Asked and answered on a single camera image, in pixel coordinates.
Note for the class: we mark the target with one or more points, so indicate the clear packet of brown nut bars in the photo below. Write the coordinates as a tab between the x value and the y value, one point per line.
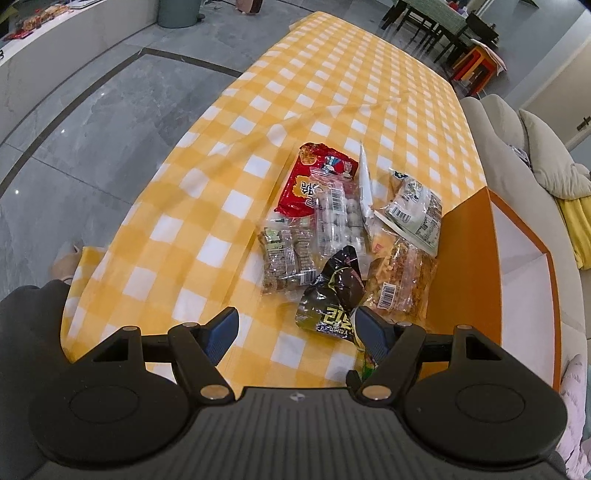
281	258

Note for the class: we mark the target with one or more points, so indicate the black dining chair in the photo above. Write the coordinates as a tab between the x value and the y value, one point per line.
482	27

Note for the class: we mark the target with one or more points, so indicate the white and green snack packet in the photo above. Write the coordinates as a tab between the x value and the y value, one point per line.
415	207

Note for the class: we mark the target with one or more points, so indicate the pink fleece clothing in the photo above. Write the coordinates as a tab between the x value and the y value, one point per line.
577	415

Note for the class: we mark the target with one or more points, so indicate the beige sofa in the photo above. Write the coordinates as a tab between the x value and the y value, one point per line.
489	138

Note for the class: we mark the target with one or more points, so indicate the white marble counter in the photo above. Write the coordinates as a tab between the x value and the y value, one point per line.
55	60

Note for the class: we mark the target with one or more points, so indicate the clear packet of orange crisps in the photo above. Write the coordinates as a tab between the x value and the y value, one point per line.
401	277

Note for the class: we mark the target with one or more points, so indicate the orange stool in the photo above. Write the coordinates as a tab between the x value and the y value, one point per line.
475	67

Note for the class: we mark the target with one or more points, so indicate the yellow blanket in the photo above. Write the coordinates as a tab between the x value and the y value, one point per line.
577	230

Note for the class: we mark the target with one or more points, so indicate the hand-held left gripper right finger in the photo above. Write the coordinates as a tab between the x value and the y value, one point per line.
370	333

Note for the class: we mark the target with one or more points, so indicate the black snack packet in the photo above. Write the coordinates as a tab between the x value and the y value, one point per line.
333	295

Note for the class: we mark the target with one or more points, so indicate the row of packets on counter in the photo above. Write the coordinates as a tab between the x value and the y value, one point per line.
44	18

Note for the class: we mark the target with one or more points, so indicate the red snack packet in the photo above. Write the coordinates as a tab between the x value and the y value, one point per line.
299	189

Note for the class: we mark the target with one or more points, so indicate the beige slipper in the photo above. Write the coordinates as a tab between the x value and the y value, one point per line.
67	263

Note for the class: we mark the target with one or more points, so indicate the beige cushion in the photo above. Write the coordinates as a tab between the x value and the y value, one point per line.
549	152

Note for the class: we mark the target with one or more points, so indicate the white slim stick snack packet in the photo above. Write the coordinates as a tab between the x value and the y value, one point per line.
366	184

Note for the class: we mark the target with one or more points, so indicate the dark grey clothing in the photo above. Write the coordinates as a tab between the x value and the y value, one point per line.
27	332

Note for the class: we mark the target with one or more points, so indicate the orange cardboard box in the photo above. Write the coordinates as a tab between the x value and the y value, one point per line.
461	277

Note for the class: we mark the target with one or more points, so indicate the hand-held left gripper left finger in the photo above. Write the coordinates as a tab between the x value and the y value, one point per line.
222	333

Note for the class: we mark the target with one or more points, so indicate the clear packet of round candies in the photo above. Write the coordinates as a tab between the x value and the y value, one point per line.
337	217

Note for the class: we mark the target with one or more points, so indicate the yellow checkered tablecloth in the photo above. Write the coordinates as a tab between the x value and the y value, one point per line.
277	92

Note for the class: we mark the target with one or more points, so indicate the grey bin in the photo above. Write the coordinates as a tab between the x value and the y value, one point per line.
179	13

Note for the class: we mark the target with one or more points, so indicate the dining table with green cloth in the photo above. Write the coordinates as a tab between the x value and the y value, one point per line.
429	11

